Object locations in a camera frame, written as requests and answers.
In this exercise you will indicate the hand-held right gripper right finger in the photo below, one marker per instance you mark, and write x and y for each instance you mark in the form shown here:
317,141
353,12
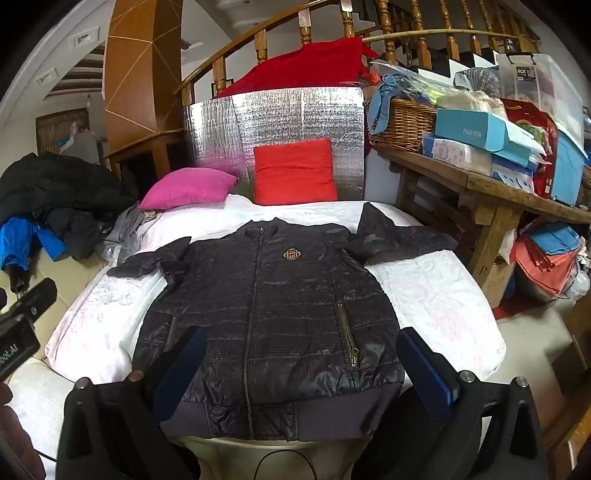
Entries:
427,374

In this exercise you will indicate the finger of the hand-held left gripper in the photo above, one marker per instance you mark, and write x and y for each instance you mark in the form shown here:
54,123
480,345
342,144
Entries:
39,295

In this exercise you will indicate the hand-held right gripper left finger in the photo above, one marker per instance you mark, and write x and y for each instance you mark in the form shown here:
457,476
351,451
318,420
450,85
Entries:
182,369

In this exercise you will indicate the black quilted jacket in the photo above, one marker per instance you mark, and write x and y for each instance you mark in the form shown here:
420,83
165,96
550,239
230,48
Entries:
277,323

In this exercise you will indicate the person's left forearm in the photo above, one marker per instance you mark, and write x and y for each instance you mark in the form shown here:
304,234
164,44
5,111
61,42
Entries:
16,438

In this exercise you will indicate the blue jacket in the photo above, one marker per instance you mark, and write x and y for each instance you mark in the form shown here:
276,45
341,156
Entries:
18,242

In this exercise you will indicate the white quilted blanket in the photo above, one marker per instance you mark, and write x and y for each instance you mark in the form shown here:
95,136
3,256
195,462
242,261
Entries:
443,300

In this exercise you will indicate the black puffy coat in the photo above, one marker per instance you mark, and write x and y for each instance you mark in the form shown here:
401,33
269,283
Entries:
60,194

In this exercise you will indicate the grey garment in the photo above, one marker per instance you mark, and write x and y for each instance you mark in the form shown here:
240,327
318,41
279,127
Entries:
129,233

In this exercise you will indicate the woven rattan screen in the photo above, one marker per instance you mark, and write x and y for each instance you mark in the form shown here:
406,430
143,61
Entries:
53,131

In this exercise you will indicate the stack of folded cloths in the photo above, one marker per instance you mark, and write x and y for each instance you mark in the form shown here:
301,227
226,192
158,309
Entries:
549,258

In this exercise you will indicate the pink cushion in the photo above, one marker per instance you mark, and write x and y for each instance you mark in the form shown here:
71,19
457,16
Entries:
184,189

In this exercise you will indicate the wooden table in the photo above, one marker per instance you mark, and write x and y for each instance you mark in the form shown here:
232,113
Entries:
489,203

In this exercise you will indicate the white tissue pack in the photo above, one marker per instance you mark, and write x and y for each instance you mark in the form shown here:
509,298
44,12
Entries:
450,154

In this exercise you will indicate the red cushion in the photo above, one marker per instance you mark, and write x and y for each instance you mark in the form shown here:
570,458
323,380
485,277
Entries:
295,173

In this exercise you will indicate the wooden cabinet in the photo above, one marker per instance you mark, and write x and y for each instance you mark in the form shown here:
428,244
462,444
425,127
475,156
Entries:
134,83

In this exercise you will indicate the blue shoe box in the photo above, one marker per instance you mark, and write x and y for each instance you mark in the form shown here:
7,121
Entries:
475,131

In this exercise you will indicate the blue storage bin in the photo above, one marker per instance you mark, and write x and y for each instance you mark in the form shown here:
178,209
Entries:
570,170

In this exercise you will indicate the wicker basket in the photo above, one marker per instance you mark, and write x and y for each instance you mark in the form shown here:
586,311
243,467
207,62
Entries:
404,124

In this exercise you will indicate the red gift bag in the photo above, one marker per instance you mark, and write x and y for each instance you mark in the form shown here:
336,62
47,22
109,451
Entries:
545,152

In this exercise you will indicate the silver foil insulation panel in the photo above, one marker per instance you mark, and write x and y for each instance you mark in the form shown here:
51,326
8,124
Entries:
286,117

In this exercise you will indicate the cream knit in plastic bag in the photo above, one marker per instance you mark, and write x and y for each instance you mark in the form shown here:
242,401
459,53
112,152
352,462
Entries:
471,104

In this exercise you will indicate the light blue cloth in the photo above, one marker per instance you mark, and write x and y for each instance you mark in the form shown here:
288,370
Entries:
383,101

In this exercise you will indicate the clear plastic storage box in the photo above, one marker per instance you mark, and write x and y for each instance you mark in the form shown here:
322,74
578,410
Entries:
549,87

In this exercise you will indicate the red cloth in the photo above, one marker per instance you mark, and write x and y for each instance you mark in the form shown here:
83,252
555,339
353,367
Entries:
300,64

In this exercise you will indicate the wooden stair railing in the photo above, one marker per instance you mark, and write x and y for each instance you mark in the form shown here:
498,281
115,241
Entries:
304,30

